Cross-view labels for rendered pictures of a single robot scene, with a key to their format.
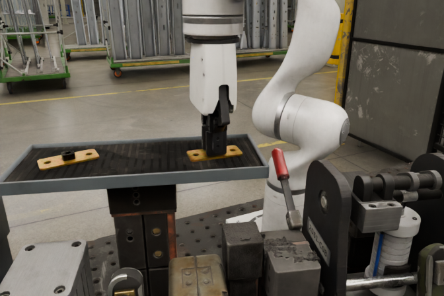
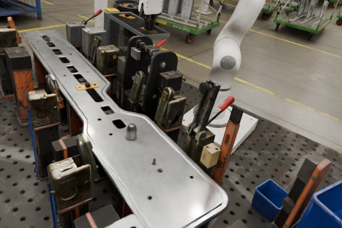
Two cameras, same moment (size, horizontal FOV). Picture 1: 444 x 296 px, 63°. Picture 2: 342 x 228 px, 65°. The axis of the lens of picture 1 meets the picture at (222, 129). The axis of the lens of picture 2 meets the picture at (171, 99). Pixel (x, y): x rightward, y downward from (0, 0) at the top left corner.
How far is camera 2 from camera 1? 108 cm
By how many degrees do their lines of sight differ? 52
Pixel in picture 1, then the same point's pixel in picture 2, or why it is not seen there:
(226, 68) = not seen: outside the picture
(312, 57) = (233, 19)
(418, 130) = not seen: outside the picture
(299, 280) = (120, 62)
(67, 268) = (95, 31)
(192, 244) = (192, 97)
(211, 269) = (112, 49)
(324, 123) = (217, 52)
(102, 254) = not seen: hidden behind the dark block
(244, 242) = (122, 48)
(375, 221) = (132, 53)
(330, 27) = (244, 6)
